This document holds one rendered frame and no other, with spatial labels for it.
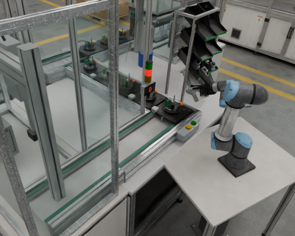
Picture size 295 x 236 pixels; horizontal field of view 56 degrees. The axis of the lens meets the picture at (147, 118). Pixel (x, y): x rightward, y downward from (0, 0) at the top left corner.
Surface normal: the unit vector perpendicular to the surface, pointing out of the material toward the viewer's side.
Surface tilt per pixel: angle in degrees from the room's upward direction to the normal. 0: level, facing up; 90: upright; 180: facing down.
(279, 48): 90
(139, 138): 0
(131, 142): 0
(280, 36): 90
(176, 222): 0
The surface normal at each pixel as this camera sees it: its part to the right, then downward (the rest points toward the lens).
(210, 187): 0.06, -0.79
